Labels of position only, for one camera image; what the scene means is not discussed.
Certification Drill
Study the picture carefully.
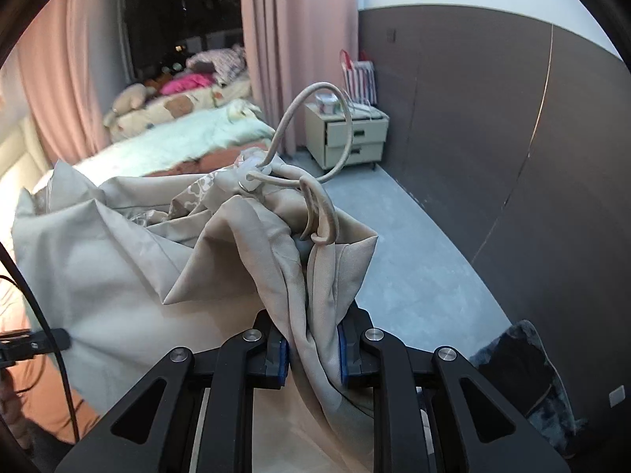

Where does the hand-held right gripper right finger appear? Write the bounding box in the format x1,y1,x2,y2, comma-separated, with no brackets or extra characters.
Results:
338,305,573,473

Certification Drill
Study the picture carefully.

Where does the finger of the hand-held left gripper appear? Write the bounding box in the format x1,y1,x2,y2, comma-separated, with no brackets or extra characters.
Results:
0,328,70,368

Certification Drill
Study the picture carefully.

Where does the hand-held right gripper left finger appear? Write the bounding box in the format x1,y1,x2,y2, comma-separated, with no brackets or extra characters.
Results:
54,310,289,473

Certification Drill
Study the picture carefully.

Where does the beige drawstring jacket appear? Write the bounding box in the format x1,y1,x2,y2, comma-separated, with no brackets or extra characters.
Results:
12,81,380,473

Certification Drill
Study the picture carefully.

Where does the cream padded headboard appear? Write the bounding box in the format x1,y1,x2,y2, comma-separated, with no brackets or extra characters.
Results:
0,118,52,183

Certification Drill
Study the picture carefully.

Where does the black garment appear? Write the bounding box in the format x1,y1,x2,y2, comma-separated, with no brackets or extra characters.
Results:
468,320,587,459

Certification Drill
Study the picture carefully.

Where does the beige nightstand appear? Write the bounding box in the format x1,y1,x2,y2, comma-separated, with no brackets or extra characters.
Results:
304,102,388,171

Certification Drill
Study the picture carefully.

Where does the white papers stack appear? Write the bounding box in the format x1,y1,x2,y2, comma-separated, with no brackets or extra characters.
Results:
345,103,383,120

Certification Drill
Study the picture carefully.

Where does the pale green quilt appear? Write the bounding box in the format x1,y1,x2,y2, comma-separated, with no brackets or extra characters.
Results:
74,103,277,178

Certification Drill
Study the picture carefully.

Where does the pink curtain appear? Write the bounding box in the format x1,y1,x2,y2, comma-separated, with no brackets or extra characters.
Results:
240,0,363,156
17,0,129,166

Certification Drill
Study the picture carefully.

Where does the beige plush toy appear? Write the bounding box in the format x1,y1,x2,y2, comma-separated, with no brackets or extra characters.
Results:
103,84,153,126

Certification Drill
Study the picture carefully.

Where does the striped gift bag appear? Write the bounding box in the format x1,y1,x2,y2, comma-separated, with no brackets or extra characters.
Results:
340,49,378,106

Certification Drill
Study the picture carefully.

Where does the pink cloth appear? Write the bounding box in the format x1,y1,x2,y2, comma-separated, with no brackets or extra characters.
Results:
160,73,215,95

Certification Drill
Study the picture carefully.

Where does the floral print pillow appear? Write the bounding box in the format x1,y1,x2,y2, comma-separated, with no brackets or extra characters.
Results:
186,44,247,86

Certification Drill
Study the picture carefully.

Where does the dark window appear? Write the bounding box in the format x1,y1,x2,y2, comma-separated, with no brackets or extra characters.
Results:
121,0,245,84

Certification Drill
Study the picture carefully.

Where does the thin black cable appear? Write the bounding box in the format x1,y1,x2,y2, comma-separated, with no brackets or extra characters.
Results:
0,242,80,445

